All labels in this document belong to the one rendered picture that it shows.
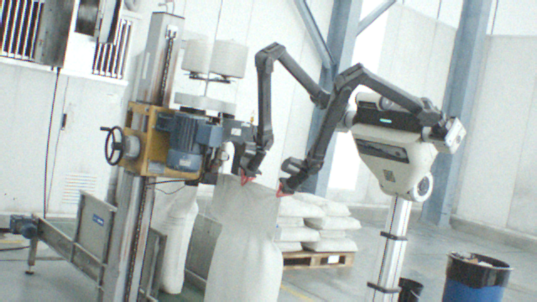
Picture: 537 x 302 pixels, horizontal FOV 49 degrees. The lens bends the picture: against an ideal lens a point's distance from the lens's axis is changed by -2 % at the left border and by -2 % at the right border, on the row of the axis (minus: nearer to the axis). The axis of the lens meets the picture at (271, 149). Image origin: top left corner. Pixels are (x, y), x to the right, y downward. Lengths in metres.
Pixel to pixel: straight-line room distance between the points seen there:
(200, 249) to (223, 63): 1.35
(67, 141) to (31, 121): 0.37
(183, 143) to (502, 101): 9.06
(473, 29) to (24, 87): 8.30
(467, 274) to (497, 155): 6.79
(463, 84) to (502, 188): 1.98
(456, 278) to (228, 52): 2.56
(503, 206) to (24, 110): 8.12
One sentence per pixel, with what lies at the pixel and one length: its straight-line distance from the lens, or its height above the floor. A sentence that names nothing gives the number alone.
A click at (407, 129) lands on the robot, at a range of 2.69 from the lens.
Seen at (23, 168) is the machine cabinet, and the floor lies 0.58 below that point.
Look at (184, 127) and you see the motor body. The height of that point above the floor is 1.27.
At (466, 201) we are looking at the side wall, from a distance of 11.36.
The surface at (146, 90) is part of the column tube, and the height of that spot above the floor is 1.40.
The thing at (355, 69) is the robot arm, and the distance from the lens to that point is 2.27.
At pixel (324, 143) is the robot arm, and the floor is 1.32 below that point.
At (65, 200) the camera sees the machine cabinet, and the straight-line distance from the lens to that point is 5.61.
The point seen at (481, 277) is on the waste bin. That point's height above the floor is 0.56.
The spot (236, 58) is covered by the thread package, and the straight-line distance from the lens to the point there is 2.68.
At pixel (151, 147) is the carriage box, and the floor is 1.16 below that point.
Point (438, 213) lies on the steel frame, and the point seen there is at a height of 0.23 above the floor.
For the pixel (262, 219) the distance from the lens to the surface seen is 2.69.
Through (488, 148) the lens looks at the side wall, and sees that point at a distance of 11.21.
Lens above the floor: 1.38
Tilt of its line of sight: 3 degrees down
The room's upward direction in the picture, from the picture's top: 11 degrees clockwise
